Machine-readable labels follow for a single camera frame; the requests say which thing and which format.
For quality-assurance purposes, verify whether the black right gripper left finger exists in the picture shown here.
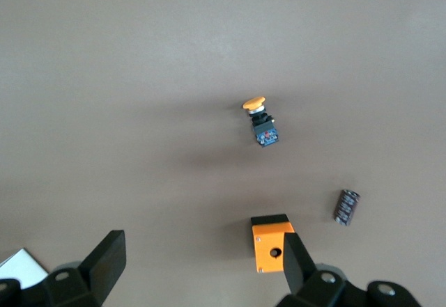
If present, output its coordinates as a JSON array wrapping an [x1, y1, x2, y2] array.
[[24, 230, 127, 307]]

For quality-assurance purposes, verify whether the white drawer cabinet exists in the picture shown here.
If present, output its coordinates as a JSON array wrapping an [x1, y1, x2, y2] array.
[[0, 248, 49, 289]]

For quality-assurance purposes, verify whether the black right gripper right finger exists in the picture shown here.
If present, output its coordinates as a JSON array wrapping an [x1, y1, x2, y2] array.
[[277, 232, 363, 307]]

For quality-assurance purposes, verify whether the orange box with hole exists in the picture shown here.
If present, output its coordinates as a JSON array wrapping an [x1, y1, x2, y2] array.
[[250, 213, 296, 275]]

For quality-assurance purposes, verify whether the orange mushroom push button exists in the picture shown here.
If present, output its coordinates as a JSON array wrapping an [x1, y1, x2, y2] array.
[[242, 95, 281, 149]]

